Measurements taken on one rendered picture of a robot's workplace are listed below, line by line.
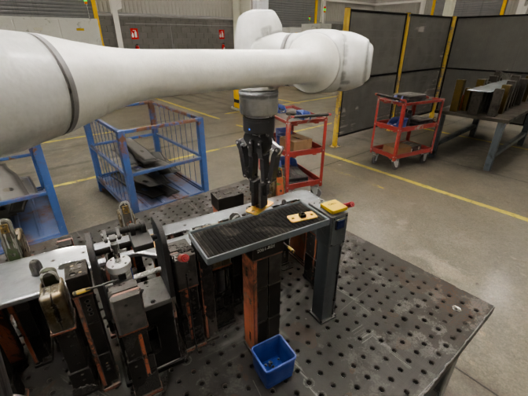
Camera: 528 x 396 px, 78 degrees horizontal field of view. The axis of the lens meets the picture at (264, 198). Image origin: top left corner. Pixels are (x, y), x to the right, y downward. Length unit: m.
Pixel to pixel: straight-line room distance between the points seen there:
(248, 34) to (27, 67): 0.46
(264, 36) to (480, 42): 7.43
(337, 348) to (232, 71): 0.96
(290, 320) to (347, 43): 0.94
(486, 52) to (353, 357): 7.26
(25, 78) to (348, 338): 1.14
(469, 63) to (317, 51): 7.52
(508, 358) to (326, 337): 1.43
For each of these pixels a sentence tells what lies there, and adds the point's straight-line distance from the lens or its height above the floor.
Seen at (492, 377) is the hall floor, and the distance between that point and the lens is 2.32.
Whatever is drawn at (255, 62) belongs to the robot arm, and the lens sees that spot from 0.51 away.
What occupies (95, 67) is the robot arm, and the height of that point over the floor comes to 1.60.
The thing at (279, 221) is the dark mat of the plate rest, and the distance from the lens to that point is 0.92.
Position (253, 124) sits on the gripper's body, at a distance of 0.75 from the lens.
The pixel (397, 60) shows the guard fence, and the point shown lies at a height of 1.25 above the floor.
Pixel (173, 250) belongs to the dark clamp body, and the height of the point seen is 1.08.
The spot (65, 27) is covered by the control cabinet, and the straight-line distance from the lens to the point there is 8.99.
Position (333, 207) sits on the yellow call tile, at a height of 1.16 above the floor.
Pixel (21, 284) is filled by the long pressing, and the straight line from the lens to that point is 1.17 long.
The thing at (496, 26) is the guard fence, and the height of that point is 1.81.
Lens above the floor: 1.63
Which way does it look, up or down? 26 degrees down
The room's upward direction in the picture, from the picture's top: straight up
